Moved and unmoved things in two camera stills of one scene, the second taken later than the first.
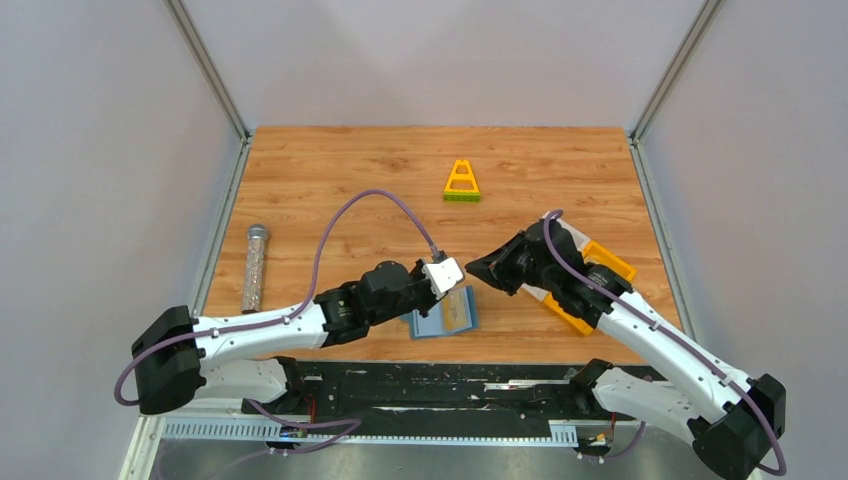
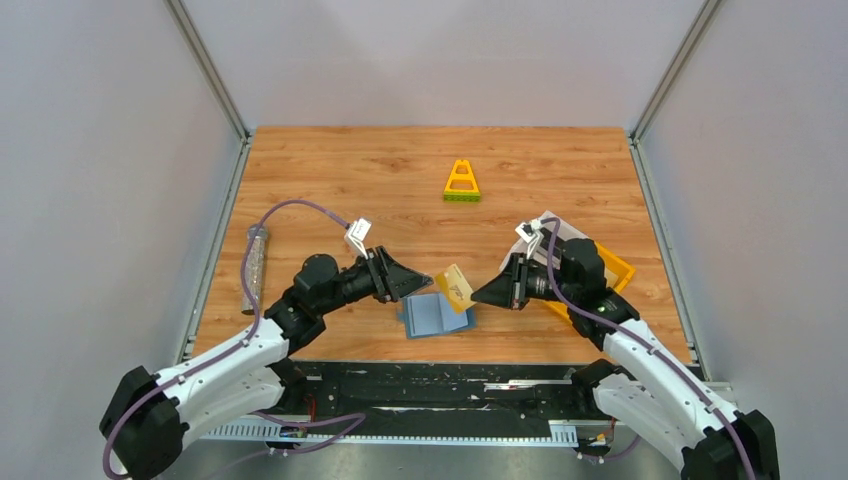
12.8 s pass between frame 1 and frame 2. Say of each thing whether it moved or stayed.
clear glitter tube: stayed
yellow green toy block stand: stayed
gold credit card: moved
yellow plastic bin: stayed
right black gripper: moved
